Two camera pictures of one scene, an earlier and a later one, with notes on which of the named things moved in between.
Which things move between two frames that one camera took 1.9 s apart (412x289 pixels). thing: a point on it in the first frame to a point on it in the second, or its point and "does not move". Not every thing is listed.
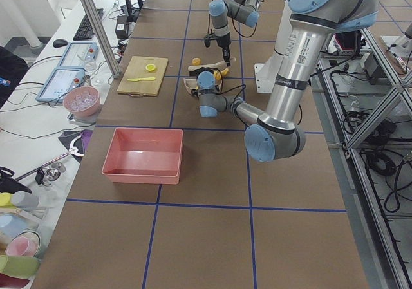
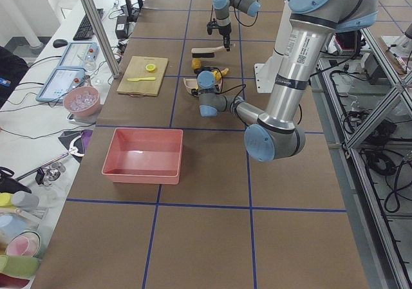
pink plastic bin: x=148 y=156 does not move
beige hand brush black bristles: x=215 y=66 to x=205 y=52
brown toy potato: x=196 y=61 does not move
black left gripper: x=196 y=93 does not move
